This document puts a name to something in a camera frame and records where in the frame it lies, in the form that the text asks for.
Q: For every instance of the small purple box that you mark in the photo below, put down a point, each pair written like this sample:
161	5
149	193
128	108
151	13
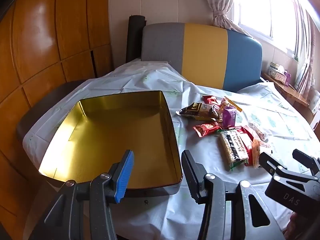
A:
287	78

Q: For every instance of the patterned tissue box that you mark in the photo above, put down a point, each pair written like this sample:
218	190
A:
276	73

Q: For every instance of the clear cracker packet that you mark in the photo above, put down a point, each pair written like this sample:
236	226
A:
233	147

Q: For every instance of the clear orange biscuit packet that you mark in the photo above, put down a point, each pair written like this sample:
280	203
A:
257	152

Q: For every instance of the wooden wardrobe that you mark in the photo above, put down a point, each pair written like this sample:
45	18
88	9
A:
50	30

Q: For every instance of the hanging floral curtain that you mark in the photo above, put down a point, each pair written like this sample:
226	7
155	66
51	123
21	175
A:
307	80

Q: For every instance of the red patterned snack packet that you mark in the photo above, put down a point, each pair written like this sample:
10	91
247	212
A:
206	128

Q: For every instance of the black rolled mat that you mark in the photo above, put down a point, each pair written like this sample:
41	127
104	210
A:
133	37

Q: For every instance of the tied floral curtain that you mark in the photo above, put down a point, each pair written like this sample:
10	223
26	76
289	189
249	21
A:
220	5

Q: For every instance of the grey yellow blue chair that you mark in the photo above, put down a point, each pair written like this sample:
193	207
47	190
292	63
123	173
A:
205	55

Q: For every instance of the large red snack packet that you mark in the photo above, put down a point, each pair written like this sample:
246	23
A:
248	136

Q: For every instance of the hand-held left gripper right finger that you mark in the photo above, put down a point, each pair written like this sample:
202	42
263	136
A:
192	177

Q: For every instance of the pink white snack packet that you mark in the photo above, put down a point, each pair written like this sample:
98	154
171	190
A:
261	133

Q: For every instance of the person's right hand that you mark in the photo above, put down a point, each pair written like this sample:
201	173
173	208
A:
293	227

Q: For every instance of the gold tin box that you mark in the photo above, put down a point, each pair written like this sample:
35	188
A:
112	130

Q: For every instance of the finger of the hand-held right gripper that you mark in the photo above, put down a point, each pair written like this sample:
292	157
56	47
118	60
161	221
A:
311	163
271	163

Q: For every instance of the clear yellow-edged snack packet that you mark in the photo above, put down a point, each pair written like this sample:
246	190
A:
226	103

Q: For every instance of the wooden side desk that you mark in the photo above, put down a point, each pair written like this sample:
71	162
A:
295	95

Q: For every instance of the white green-flowered tablecloth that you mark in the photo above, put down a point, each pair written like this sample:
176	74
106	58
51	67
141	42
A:
192	142

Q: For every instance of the window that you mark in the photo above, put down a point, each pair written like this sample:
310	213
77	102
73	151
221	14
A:
262	10

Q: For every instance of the purple snack packet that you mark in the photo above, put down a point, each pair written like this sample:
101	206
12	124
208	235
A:
228	117

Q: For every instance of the brown sesame drink packet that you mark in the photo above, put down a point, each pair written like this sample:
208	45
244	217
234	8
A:
195	110

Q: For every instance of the small red snack packet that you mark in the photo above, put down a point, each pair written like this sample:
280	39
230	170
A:
210	100

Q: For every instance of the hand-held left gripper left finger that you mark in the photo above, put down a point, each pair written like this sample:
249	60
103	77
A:
125	175

